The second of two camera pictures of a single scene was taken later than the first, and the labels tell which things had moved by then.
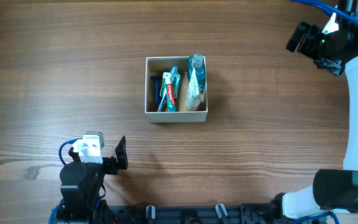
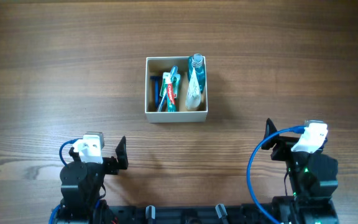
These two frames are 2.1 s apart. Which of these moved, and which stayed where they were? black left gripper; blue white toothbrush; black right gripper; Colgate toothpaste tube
Moved: black right gripper
Stayed: black left gripper; blue white toothbrush; Colgate toothpaste tube
